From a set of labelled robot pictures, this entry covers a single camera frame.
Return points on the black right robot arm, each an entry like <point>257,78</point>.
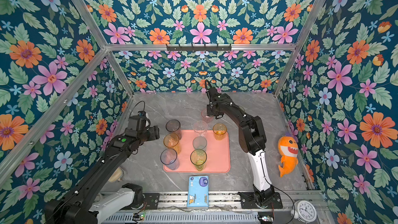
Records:
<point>251,137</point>

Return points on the pink plastic tray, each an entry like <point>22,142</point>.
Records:
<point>218,154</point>

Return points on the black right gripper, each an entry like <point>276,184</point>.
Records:
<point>209,112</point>

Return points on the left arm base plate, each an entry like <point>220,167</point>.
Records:
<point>149,201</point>

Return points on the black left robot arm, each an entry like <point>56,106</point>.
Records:
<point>74,206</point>

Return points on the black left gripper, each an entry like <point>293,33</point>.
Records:
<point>154,132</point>

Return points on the light green tall glass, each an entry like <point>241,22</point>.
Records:
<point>198,158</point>

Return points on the orange plush toy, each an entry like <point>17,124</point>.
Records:
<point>288,150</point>

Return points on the black hook rail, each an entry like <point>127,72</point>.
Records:
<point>194,48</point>

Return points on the clear tall glass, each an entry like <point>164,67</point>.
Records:
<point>200,128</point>

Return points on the teal tall glass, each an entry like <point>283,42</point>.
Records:
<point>200,142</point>

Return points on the blue-grey tall glass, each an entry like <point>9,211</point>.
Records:
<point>169,158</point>

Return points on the yellow short glass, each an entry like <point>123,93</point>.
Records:
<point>219,131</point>

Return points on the white ribbed cable duct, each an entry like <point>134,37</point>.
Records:
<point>183,218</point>

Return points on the white alarm clock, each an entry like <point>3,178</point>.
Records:
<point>304,211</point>

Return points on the pink short glass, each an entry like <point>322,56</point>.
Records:
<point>205,117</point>

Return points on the amber tall glass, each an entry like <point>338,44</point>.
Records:
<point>172,141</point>

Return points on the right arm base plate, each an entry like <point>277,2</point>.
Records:
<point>247,201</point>

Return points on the dark grey tall glass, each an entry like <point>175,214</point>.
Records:
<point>174,126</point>

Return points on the blue tissue pack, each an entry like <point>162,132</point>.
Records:
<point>198,192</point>

